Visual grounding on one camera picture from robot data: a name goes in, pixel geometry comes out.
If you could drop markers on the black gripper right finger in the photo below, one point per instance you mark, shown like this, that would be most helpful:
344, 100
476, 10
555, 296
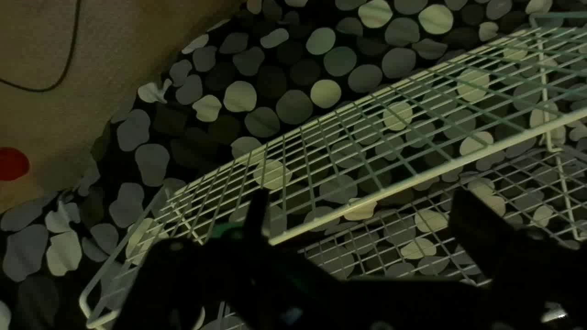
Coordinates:
481, 232

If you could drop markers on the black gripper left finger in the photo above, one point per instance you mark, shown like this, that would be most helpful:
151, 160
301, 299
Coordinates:
254, 237

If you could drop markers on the white wire shelf rack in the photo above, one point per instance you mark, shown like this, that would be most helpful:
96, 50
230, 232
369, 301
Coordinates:
368, 188

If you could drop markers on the black white dotted bedspread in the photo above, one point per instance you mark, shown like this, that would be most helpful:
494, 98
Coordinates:
235, 89

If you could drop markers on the beige pillow with red dot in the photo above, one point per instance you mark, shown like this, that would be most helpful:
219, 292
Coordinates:
67, 67

